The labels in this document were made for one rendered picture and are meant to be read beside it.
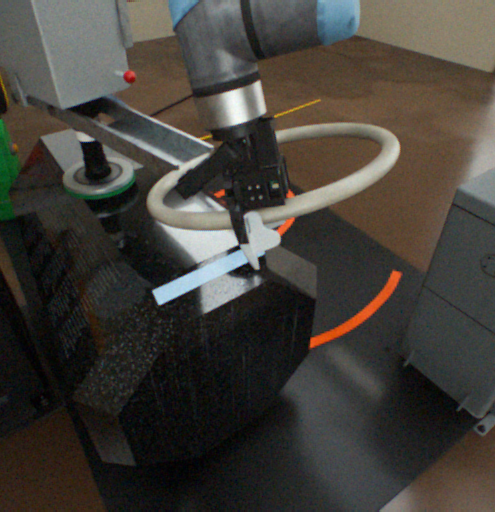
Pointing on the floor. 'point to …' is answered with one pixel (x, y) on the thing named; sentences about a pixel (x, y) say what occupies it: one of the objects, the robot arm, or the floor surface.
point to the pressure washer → (2, 171)
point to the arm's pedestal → (464, 303)
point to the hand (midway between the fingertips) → (254, 252)
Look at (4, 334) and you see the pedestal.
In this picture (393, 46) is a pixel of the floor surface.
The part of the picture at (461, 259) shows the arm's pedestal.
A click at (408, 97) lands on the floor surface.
